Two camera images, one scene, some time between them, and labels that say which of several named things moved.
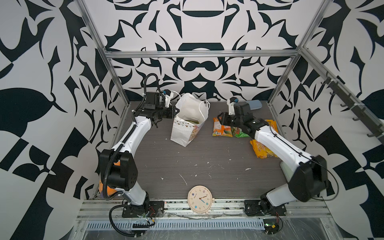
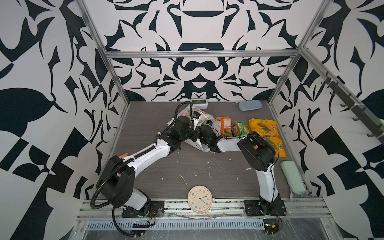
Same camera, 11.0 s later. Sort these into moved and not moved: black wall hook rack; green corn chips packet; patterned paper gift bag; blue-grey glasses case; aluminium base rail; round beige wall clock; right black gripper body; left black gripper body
Moved: left black gripper body; right black gripper body; patterned paper gift bag
Not moved: black wall hook rack; blue-grey glasses case; round beige wall clock; green corn chips packet; aluminium base rail
